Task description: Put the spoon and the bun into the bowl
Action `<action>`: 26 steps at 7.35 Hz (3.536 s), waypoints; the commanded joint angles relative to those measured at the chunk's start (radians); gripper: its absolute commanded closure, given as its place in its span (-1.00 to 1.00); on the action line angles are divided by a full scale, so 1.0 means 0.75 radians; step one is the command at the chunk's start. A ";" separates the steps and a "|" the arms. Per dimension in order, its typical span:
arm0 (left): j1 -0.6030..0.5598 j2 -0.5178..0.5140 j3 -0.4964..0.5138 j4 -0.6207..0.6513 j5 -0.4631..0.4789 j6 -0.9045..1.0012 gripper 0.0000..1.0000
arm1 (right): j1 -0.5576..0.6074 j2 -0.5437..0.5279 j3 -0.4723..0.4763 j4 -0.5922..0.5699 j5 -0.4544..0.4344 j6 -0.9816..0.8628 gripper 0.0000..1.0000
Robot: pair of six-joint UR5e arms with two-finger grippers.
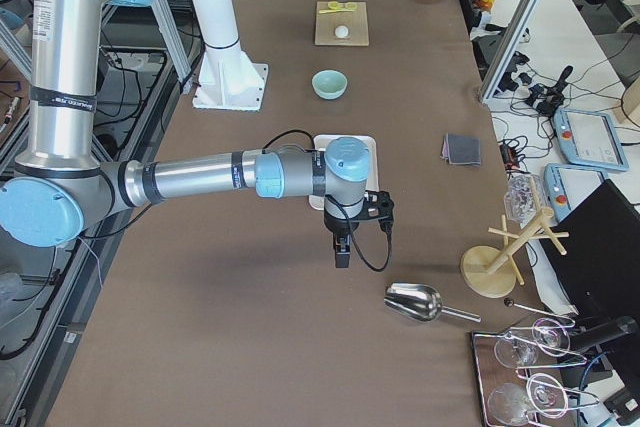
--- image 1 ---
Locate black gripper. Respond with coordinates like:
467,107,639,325
324,209,360,268

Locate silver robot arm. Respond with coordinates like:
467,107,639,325
1,0,390,268

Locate light green bowl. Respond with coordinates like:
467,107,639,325
311,70,348,100

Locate white rabbit tray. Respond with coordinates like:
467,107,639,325
308,134,379,211

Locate metal scoop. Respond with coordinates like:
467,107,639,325
384,282,482,323

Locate folded grey cloth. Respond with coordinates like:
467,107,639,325
441,133,482,166

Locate wooden mug tree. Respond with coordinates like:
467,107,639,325
460,177,569,298

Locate glass dish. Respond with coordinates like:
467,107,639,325
504,174,548,224

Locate white pillar with base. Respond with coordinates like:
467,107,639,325
192,0,268,112

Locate wooden cutting board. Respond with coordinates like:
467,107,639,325
314,1,369,47

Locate black tray with glasses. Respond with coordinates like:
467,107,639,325
470,316,599,426

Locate lower blue teach pendant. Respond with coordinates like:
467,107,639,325
544,163,609,222

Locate blue teach pendant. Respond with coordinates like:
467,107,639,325
544,163,609,222
553,108,629,172

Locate upper blue teach pendant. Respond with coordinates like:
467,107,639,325
553,108,629,172

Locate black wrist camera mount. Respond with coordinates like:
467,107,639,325
351,190,394,235

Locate aluminium frame post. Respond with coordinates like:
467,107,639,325
478,0,540,104

